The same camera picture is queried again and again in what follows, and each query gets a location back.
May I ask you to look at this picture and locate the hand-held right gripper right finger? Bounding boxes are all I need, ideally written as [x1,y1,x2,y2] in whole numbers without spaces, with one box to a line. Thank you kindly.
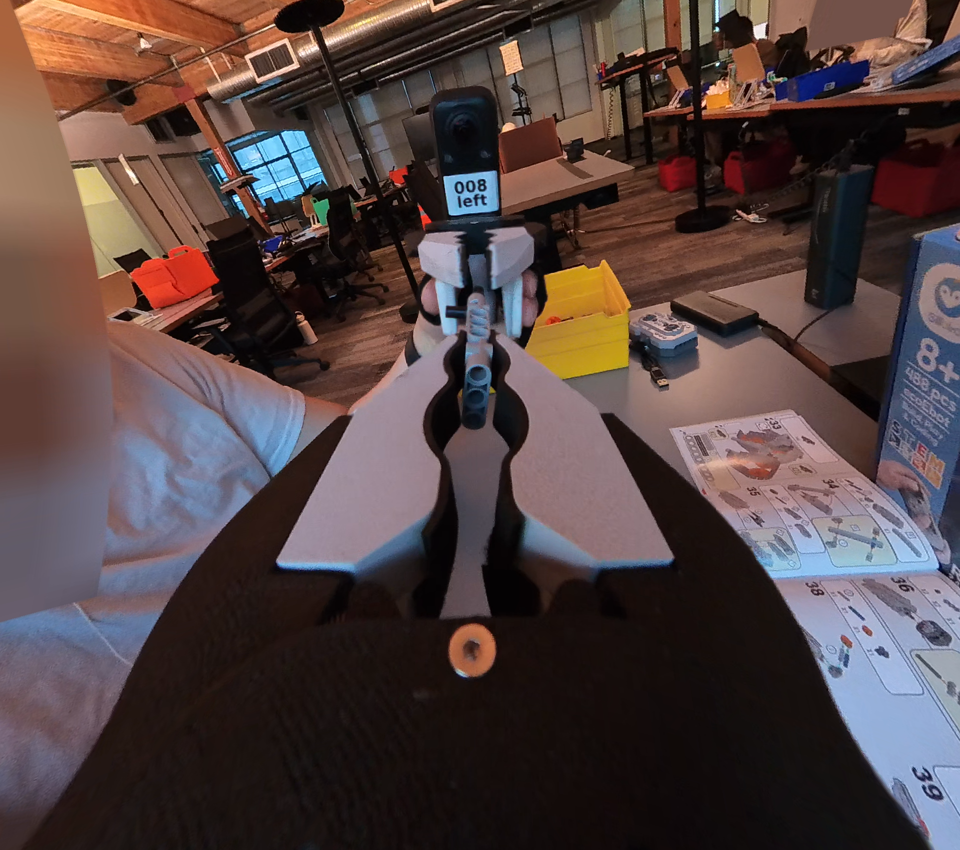
[489,336,674,617]

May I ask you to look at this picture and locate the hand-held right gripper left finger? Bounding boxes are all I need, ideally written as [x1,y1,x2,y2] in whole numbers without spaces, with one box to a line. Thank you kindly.
[276,339,460,617]

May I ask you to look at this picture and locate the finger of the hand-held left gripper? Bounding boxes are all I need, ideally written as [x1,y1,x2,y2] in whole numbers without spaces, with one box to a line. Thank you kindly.
[486,228,537,336]
[417,230,471,339]

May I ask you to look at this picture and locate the grey beam with black pins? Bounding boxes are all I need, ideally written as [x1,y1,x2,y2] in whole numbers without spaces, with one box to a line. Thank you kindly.
[459,291,498,433]

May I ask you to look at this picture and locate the white building instruction booklet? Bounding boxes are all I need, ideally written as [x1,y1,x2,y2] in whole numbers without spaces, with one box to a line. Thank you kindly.
[669,410,960,850]

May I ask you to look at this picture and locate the grey side desk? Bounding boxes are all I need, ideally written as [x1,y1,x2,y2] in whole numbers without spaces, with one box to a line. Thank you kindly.
[708,267,901,371]

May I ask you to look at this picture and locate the long wooden desk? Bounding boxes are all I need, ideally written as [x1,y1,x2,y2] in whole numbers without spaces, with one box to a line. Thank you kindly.
[643,74,960,120]

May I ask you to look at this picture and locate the person's left hand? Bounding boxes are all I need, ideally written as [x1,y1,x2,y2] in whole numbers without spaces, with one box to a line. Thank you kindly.
[405,269,549,373]

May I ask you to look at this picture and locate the brown chair back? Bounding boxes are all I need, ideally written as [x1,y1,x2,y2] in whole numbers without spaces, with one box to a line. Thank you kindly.
[498,117,564,175]

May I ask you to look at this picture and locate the grey table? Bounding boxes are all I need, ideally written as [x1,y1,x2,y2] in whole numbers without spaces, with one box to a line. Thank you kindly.
[498,149,637,215]

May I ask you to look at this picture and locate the yellow plastic bin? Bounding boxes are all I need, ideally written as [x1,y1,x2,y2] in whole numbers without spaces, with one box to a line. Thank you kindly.
[525,260,633,380]

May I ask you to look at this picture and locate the red storage bin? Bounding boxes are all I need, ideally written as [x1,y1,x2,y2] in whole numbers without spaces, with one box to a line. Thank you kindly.
[870,140,960,219]
[723,140,796,195]
[658,153,699,193]

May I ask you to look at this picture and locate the black office chair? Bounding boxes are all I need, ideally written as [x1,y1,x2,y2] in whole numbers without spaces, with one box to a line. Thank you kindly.
[204,228,331,379]

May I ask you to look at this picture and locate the black flat device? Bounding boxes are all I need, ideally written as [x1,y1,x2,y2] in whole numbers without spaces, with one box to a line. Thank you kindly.
[669,290,760,339]

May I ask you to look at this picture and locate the orange bag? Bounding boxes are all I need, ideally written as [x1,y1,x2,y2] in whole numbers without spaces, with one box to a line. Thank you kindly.
[131,245,220,310]

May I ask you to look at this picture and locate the dark teal upright box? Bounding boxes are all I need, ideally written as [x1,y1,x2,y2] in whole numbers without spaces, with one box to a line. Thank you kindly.
[804,164,877,310]

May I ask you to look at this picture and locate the dark blue robot kit box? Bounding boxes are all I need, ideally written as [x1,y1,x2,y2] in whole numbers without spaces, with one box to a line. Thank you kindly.
[876,224,960,585]

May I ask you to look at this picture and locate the blue plastic tray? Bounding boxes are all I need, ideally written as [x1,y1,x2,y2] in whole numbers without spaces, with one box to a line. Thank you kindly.
[776,59,871,103]

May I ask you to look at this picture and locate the blue flat lid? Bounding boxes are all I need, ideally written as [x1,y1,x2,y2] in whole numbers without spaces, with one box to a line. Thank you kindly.
[891,36,960,88]

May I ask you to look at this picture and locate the black USB cable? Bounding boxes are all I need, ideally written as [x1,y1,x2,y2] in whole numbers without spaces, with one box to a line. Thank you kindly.
[637,339,672,390]

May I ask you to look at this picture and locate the silver air duct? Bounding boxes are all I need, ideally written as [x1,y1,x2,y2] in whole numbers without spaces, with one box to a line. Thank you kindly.
[206,0,676,103]

